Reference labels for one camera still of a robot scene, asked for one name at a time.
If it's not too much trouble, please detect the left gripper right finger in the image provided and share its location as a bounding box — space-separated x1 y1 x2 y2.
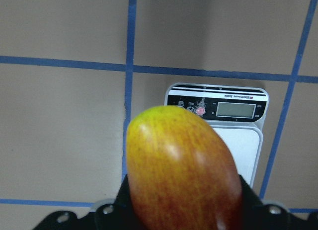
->
238 176 318 230

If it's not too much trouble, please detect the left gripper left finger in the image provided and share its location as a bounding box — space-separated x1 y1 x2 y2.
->
35 176 139 230

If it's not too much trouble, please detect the red yellow mango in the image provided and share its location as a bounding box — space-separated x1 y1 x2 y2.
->
126 106 242 230

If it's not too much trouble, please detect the white digital kitchen scale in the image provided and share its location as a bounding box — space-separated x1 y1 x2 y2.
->
164 83 269 186

